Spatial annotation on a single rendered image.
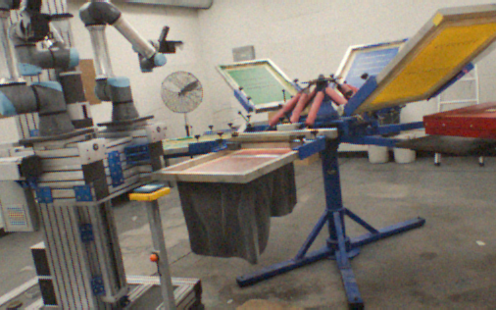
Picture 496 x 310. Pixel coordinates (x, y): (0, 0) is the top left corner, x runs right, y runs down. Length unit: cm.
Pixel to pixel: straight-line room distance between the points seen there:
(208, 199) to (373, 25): 480
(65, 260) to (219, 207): 88
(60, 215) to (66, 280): 36
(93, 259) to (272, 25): 545
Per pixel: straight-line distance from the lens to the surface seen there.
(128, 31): 255
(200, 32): 811
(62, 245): 251
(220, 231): 219
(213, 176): 196
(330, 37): 677
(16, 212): 258
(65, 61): 186
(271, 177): 216
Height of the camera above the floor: 138
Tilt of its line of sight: 10 degrees down
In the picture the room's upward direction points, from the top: 8 degrees counter-clockwise
